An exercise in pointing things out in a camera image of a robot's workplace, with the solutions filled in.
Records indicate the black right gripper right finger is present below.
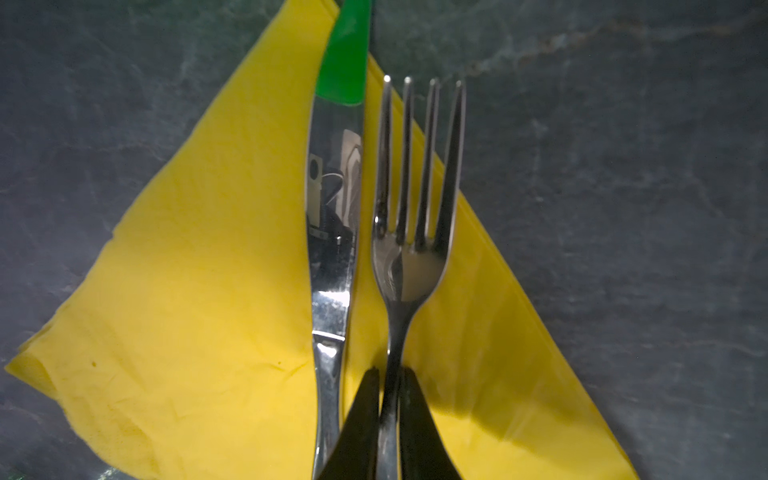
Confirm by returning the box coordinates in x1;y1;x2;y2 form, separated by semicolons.
399;367;461;480

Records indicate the yellow paper napkin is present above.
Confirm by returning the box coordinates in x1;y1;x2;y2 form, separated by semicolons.
7;1;636;479

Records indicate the silver knife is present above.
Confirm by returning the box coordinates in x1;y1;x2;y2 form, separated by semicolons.
305;1;372;478

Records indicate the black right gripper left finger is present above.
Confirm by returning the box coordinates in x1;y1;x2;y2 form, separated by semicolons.
318;367;380;480

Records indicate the silver fork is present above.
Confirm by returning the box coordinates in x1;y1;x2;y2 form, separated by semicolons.
372;76;467;479

